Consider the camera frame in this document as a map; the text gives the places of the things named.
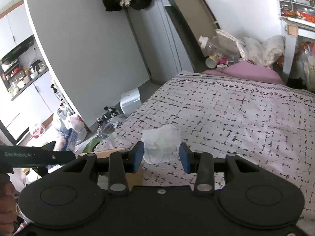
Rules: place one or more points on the black range hood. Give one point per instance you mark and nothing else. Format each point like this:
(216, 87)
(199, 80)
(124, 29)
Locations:
(17, 50)

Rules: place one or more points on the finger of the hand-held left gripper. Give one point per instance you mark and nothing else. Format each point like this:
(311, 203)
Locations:
(42, 170)

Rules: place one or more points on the small pink item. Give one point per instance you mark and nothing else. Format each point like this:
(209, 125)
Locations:
(223, 62)

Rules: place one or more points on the red packet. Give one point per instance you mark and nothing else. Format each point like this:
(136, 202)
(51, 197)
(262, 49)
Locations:
(37, 130)

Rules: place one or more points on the pile of plastic bags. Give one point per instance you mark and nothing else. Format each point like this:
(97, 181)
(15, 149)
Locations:
(70, 127)

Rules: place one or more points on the white box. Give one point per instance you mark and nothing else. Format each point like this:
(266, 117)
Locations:
(131, 101)

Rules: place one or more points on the pink pillow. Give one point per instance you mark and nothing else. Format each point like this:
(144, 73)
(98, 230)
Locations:
(248, 72)

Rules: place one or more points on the black floor clutter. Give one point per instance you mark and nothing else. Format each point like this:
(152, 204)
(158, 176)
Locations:
(109, 121)

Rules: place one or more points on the brown leaning board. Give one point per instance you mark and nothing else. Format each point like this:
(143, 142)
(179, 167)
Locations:
(194, 12)

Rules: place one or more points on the person's left hand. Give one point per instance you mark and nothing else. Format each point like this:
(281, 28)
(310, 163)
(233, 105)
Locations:
(8, 194)

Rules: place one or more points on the cream plastic bag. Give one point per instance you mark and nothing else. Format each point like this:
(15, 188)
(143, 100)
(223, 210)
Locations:
(231, 41)

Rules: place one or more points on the kitchen shelf with dishes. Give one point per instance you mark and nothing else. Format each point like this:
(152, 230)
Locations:
(22, 78)

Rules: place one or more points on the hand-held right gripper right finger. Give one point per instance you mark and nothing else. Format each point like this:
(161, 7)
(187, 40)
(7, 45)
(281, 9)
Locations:
(184, 157)

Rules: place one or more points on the translucent white plastic bag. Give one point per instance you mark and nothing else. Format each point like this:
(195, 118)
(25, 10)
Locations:
(161, 142)

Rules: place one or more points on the white crumpled plastic bag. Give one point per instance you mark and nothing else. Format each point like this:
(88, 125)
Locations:
(267, 50)

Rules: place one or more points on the black leaning board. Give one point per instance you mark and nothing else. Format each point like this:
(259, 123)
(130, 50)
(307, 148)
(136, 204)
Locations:
(183, 41)

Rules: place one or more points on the brown cardboard box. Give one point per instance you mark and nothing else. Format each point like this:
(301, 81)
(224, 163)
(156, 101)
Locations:
(135, 178)

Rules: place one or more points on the clear plastic bottle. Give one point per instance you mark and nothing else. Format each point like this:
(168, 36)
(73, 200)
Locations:
(216, 45)

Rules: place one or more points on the white shelf unit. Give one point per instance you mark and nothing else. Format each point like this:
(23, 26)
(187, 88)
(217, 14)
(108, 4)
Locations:
(295, 2)

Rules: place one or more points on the white and yellow can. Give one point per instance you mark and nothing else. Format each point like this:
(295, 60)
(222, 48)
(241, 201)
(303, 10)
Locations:
(212, 62)

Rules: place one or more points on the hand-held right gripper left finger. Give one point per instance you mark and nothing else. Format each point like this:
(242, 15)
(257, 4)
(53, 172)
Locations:
(137, 157)

